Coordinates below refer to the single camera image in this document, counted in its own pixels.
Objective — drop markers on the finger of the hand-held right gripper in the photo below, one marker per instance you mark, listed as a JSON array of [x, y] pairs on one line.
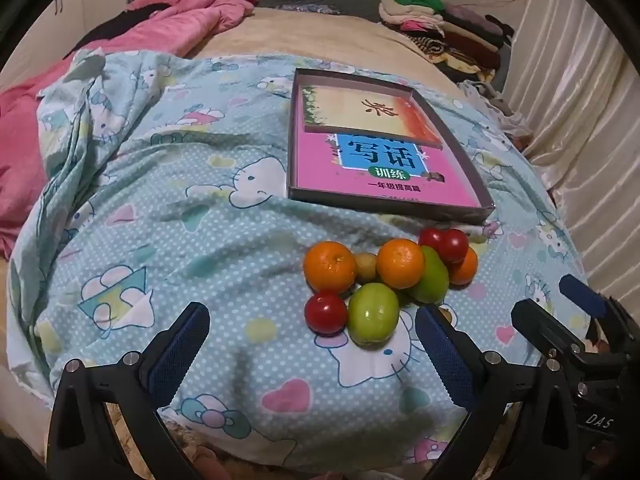
[[580, 295], [540, 325]]

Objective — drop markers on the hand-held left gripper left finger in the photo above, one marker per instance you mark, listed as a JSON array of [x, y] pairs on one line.
[[180, 355]]

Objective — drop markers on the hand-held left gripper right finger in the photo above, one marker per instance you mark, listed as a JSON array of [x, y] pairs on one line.
[[445, 355]]

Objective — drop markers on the elongated green fruit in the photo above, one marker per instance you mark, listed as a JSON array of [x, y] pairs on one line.
[[434, 277]]

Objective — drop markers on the round green fruit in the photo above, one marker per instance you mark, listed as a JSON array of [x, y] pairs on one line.
[[372, 320]]

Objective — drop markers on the orange mandarin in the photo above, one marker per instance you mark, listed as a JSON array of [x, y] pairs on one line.
[[466, 269], [330, 267], [400, 262]]

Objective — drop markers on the red cherry tomato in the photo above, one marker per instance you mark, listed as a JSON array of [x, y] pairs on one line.
[[429, 237], [452, 245], [325, 312]]

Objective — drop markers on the grey cardboard box tray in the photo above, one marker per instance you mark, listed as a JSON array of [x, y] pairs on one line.
[[380, 208]]

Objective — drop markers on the blue cartoon cat blanket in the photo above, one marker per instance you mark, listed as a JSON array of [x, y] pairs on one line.
[[200, 240]]

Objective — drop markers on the cream curtain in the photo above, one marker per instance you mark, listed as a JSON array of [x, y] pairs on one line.
[[575, 110]]

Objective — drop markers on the white crumpled cloth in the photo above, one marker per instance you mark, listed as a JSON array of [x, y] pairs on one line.
[[490, 100]]

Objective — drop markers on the pink workbook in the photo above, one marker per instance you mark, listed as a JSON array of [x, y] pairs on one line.
[[320, 170]]

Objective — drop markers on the yellow and orange book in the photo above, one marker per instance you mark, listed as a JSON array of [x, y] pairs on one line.
[[350, 105]]

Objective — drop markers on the pile of folded clothes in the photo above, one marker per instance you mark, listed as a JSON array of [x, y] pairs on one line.
[[450, 35]]

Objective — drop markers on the pink quilt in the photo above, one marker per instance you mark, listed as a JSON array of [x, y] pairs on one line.
[[190, 25]]

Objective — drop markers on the black garment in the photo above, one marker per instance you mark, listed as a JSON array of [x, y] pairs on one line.
[[110, 30]]

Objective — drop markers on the beige bed sheet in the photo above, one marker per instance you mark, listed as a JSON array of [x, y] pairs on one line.
[[310, 40]]

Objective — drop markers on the blue floral cloth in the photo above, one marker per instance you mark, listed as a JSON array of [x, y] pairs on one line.
[[310, 8]]

